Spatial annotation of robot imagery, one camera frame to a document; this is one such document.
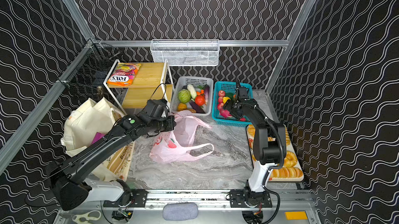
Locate grey white plastic basket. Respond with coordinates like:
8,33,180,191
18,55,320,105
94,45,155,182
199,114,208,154
171,76,214,117

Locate magenta Lot 100 candy bag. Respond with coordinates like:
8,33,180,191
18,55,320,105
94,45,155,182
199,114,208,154
91,132,105,144

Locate grey foam pad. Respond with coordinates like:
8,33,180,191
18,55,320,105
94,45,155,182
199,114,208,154
163,203,198,221

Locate purple eggplant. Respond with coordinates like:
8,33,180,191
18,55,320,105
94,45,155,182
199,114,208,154
189,100,205,114

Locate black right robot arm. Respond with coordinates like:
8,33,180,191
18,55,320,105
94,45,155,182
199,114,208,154
223,81,286,206

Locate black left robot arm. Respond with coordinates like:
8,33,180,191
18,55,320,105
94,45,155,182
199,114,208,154
46,99,176,211

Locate white radish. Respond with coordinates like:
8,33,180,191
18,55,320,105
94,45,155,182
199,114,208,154
187,84,197,99

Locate red apple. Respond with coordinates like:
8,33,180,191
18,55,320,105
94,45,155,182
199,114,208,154
218,90,225,97

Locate teal plastic basket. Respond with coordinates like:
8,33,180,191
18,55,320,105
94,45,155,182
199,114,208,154
212,81,250,127

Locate white handled scissors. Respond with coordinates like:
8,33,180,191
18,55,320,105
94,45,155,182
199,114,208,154
72,210,102,224

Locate green cabbage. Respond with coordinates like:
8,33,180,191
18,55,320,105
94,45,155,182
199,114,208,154
178,89,191,104

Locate yellow lemon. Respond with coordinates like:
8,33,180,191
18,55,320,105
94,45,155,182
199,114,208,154
222,97,230,103

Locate red tomato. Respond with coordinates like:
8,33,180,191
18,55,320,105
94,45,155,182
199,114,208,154
195,95,206,107

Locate pink plastic bag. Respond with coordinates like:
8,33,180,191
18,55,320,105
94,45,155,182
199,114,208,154
149,110,214,164

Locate orange Fox's candy bag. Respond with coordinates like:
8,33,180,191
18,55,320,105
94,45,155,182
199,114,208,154
107,63,142,87

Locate aluminium linear rail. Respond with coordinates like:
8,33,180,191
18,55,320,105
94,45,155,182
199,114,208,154
102,188,312,210

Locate cream canvas tote bag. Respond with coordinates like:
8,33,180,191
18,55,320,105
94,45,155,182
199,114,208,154
61,98,135,181

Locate white wire mesh wall basket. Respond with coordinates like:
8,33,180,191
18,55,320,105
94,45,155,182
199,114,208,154
150,39,220,66

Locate yellow pumpkin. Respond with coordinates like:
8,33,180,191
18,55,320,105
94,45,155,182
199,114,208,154
177,103,188,111

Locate tray of breads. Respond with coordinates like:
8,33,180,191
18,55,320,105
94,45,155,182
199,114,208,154
246,124,304,182

